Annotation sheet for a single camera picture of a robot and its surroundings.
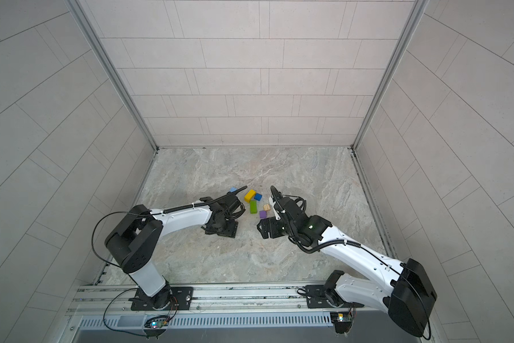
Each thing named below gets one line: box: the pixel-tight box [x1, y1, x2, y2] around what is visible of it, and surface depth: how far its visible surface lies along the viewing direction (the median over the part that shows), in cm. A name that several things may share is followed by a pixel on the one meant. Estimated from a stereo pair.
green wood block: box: [249, 200, 258, 214], surface depth 96 cm
